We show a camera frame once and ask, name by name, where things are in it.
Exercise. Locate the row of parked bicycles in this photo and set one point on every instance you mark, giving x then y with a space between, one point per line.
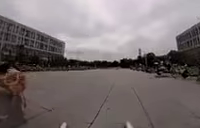
174 70

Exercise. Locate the row of trees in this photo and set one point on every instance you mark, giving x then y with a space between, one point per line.
124 62

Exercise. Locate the pole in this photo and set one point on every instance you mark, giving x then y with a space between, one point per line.
139 52

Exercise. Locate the grey building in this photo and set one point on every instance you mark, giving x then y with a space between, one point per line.
196 38

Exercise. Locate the grey paved plaza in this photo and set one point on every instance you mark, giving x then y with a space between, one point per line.
88 93

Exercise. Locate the long pale building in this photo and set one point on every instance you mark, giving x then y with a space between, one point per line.
18 40

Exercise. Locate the person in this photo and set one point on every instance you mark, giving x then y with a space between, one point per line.
6 90

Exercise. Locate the robot's own part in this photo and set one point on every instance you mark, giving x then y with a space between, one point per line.
63 125
128 125

